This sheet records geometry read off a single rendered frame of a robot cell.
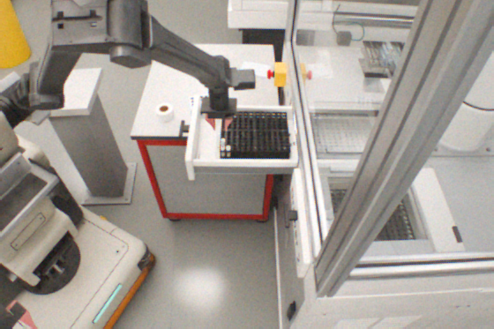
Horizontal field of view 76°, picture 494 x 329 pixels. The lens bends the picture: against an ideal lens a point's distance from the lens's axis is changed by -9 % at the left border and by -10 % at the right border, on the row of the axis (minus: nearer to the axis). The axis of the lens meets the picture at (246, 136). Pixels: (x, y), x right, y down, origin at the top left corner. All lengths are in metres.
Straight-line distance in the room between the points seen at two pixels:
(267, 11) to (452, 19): 1.51
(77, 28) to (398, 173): 0.46
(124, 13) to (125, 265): 1.27
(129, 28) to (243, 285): 1.50
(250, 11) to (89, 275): 1.43
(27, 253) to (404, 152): 1.05
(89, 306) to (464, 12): 1.56
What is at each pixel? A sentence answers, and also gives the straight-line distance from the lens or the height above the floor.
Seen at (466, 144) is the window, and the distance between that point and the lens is 0.45.
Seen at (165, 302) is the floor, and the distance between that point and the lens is 1.84.
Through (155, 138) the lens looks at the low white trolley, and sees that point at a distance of 1.37.
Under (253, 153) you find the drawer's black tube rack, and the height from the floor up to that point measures 0.87.
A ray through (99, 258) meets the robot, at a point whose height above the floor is 0.28.
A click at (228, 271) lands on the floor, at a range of 1.85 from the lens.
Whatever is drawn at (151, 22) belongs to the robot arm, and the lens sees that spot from 0.58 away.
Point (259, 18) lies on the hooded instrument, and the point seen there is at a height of 0.87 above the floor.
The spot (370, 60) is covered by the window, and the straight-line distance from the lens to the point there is 0.53.
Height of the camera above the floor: 1.74
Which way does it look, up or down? 48 degrees down
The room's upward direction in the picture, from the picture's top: 1 degrees clockwise
